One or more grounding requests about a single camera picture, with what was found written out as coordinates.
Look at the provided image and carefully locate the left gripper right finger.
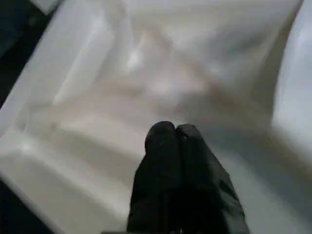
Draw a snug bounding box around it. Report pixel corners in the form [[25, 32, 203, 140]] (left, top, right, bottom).
[[175, 123, 250, 234]]

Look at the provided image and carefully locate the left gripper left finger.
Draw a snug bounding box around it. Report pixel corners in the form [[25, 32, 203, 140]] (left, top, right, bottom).
[[126, 122, 182, 234]]

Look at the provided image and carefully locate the white plastic table top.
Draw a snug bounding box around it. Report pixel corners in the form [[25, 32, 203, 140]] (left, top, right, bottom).
[[0, 0, 312, 234]]

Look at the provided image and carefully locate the black work mat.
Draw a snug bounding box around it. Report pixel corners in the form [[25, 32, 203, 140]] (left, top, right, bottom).
[[0, 0, 61, 234]]

